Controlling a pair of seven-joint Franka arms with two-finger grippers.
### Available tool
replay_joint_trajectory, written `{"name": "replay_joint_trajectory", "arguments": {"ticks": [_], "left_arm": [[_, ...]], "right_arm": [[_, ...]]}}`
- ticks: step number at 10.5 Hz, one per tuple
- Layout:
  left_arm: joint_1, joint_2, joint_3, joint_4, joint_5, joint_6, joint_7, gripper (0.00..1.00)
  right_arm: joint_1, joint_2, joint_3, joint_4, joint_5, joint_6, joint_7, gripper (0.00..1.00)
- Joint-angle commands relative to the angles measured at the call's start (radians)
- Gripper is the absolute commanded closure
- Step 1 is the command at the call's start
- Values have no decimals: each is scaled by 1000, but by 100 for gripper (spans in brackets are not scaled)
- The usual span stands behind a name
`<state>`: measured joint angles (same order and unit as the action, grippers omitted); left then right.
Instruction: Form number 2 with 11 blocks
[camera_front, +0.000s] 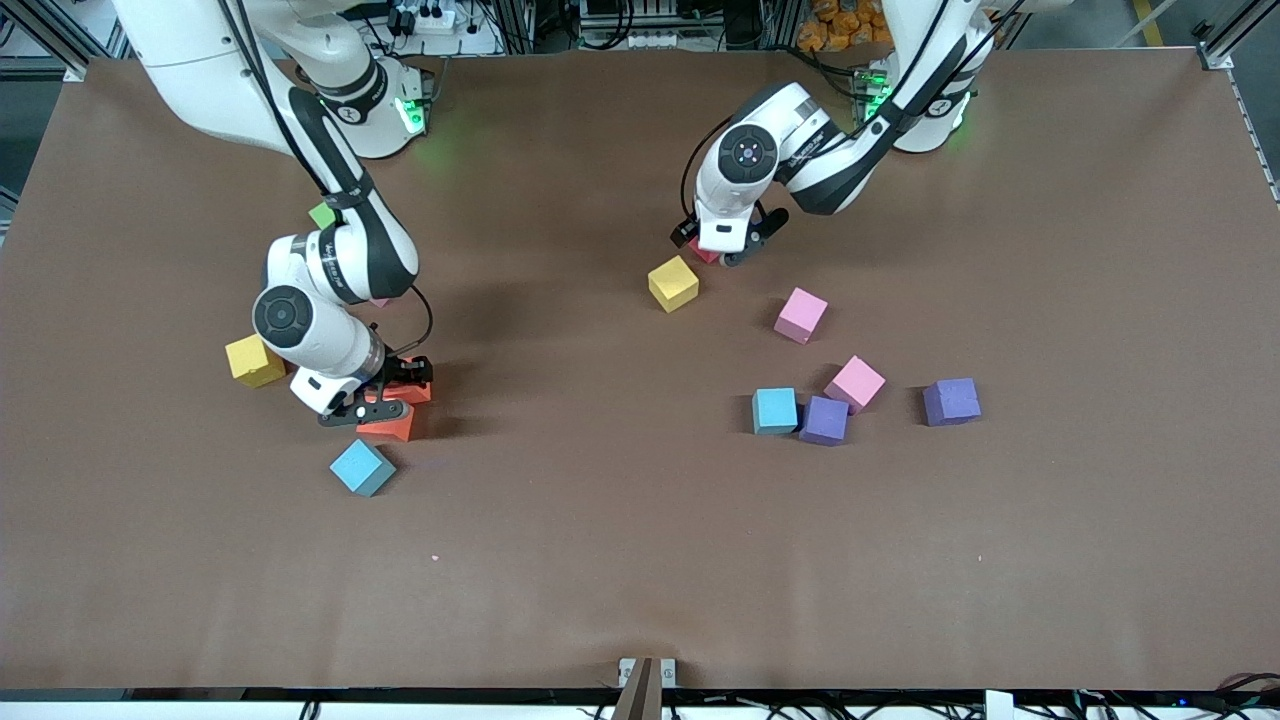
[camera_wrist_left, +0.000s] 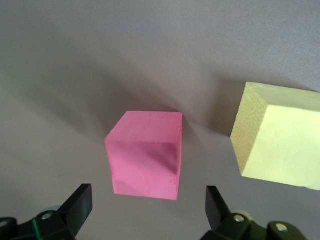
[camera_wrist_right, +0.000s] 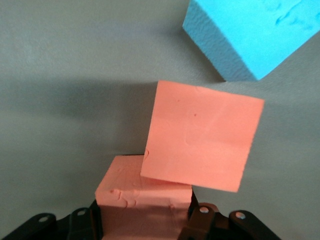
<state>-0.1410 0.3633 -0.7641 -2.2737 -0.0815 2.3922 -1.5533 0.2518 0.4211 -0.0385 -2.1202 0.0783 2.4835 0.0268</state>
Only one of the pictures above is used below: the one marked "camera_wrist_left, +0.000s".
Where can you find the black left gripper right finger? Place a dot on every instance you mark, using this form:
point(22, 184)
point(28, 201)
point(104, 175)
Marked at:
point(225, 225)

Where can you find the yellow foam cube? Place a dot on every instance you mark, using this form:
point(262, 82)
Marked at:
point(282, 140)

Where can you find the red foam cube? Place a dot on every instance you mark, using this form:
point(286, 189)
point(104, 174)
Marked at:
point(145, 155)

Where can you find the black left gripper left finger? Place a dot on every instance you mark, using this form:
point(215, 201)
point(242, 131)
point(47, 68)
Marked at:
point(75, 215)

